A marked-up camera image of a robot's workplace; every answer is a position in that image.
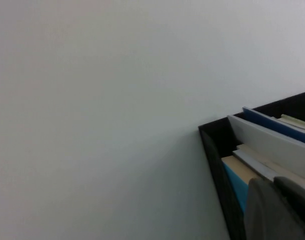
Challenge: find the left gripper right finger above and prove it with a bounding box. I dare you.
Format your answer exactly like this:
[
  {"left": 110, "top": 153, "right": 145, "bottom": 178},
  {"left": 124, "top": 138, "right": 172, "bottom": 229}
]
[{"left": 272, "top": 175, "right": 305, "bottom": 236}]

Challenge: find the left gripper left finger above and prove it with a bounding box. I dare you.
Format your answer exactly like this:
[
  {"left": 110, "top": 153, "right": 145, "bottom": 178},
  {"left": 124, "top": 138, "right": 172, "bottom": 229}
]
[{"left": 243, "top": 177, "right": 305, "bottom": 240}]

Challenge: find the cyan spine DTC book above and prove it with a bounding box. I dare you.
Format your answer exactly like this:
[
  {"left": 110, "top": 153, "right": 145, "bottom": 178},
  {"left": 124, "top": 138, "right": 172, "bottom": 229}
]
[{"left": 221, "top": 154, "right": 255, "bottom": 216}]

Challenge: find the black plastic book holder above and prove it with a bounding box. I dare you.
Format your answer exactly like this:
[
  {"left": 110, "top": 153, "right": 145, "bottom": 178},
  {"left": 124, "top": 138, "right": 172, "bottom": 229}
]
[{"left": 197, "top": 89, "right": 305, "bottom": 240}]

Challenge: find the thin light blue booklet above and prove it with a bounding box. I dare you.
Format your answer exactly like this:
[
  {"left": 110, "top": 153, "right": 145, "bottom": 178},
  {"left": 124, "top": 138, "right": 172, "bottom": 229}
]
[{"left": 242, "top": 106, "right": 305, "bottom": 147}]

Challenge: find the white and black spine book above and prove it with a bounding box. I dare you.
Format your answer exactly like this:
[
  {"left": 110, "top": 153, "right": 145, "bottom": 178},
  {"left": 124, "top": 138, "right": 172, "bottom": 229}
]
[{"left": 226, "top": 114, "right": 305, "bottom": 195}]

